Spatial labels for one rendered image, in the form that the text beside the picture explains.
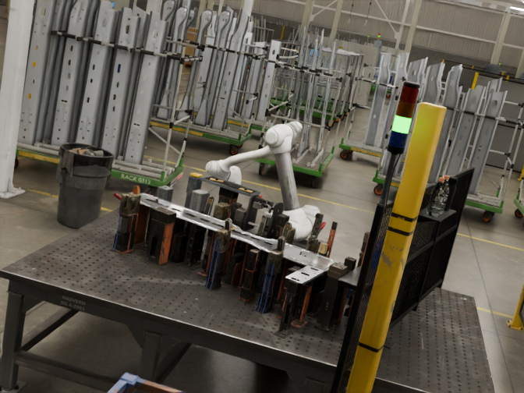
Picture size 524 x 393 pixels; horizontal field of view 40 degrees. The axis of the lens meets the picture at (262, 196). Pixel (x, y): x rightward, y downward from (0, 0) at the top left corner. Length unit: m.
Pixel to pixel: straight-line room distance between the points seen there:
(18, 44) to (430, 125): 4.99
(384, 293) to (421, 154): 0.65
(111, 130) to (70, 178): 1.81
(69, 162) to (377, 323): 4.00
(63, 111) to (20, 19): 1.63
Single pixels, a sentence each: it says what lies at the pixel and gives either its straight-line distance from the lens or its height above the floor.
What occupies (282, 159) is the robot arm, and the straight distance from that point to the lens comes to 4.56.
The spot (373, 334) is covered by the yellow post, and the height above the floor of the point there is 0.94.
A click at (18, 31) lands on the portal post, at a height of 1.62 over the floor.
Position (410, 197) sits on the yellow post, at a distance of 3.16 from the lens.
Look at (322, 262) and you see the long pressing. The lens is 3.94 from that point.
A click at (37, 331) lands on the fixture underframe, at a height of 0.23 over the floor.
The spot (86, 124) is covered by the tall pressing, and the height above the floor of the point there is 0.64.
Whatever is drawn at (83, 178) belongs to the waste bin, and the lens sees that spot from 6.69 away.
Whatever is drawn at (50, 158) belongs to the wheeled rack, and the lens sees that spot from 8.26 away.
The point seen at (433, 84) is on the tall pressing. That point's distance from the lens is 10.90.
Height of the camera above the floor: 2.21
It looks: 14 degrees down
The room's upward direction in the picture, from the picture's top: 12 degrees clockwise
